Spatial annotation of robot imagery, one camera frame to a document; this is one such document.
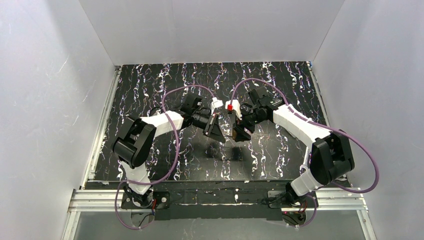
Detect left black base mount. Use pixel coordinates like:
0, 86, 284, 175
120, 190, 170, 210

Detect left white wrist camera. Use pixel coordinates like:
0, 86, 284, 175
210, 97, 224, 115

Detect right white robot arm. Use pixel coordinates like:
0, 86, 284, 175
225, 87, 355, 201

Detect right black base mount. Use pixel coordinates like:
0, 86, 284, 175
265, 189, 319, 211

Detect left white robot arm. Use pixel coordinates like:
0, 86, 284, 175
109, 93, 226, 201

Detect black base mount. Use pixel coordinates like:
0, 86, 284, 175
120, 190, 170, 210
265, 189, 319, 211

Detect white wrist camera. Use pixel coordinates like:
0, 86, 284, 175
225, 99, 242, 119
210, 97, 224, 115

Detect brass padlock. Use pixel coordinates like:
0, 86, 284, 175
231, 128, 237, 140

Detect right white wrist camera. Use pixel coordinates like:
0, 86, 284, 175
225, 99, 242, 119

